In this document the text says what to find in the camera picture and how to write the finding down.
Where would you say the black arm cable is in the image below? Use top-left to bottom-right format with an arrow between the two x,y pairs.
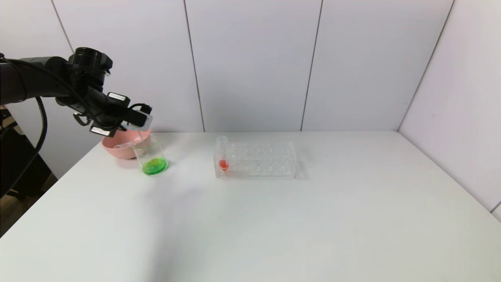
0,96 -> 48,196

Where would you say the clear glass beaker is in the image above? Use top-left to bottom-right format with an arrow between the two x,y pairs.
132,133 -> 169,176

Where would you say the pink plastic bowl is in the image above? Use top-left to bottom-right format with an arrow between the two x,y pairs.
102,128 -> 152,160

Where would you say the test tube with blue pigment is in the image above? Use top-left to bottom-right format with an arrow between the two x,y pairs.
124,113 -> 153,132

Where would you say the test tube with red pigment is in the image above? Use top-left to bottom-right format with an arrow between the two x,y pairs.
216,136 -> 231,172

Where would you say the clear plastic test tube rack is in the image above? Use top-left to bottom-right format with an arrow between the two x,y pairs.
214,139 -> 302,180

